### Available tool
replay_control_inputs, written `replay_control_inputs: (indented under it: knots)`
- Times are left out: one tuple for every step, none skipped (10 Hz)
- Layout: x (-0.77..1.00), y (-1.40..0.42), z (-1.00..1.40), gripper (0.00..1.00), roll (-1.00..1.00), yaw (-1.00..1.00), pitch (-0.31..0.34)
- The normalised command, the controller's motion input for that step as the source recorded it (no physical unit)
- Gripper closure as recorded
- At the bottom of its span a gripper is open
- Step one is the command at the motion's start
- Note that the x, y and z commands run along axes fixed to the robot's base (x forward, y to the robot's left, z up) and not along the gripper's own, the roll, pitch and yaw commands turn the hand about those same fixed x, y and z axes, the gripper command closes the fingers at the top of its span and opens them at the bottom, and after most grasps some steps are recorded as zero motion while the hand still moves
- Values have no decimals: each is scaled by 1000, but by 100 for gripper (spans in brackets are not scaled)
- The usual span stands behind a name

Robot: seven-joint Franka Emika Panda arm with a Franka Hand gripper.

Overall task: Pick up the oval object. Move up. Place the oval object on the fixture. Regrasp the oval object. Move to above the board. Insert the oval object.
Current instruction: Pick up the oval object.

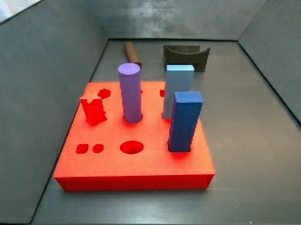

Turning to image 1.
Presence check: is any brown oval peg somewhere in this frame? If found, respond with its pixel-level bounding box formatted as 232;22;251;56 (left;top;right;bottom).
123;41;141;66

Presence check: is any red peg board base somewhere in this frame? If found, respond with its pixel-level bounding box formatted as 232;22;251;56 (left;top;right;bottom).
53;82;215;192

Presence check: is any black curved fixture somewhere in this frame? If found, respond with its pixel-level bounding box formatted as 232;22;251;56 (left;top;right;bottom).
163;45;210;72

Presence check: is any dark blue rectangular peg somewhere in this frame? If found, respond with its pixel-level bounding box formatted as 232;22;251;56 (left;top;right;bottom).
168;91;203;152

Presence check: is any red star peg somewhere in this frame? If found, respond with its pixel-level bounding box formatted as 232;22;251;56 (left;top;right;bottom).
80;91;107;126

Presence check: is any light blue rectangular peg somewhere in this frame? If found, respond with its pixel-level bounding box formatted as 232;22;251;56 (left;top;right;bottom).
163;65;194;120

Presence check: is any purple cylinder peg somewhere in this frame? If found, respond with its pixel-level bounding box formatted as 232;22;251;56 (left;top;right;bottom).
117;62;141;123

